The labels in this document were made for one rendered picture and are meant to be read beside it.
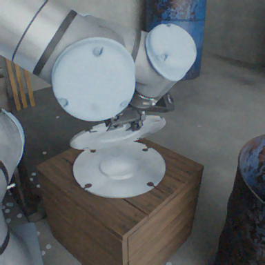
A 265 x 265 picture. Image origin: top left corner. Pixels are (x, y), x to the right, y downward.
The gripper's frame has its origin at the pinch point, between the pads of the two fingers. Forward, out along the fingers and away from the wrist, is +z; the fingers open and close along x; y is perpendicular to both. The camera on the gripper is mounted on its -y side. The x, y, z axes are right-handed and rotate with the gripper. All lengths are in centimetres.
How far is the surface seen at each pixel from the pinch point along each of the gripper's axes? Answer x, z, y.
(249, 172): 23.4, 4.5, -37.5
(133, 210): 21.8, 6.5, 1.8
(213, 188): 28, 49, -53
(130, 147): 2.4, 25.5, -10.0
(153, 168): 12.2, 15.8, -11.4
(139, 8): -162, 150, -115
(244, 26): -126, 142, -245
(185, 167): 15.1, 13.2, -20.8
